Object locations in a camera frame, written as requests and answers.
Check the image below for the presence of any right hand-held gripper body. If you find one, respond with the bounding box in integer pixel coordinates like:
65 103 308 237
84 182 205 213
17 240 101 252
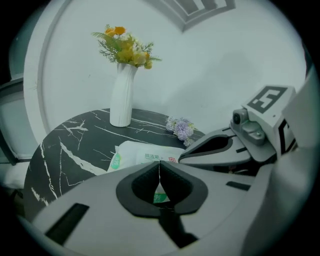
233 85 299 164

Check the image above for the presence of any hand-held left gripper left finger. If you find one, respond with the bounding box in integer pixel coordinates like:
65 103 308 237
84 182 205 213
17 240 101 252
32 160 181 256

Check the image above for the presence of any purple artificial flower sprig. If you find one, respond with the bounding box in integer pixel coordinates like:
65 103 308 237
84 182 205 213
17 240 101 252
165 116 199 148

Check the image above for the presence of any white wet wipe pack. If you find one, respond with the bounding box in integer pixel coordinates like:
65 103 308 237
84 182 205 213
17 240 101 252
107 140 186 205

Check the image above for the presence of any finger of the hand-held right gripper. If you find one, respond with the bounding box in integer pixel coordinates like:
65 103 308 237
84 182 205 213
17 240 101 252
184 126 238 154
178 143 253 174

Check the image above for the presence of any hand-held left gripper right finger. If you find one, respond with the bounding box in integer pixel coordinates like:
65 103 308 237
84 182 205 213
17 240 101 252
159 160 275 256

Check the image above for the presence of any grey gripper-mounted camera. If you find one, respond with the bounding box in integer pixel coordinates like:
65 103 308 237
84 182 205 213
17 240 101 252
229 108 266 147

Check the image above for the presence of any white ribbed vase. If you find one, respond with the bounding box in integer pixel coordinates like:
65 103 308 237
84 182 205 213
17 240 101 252
109 62 139 128

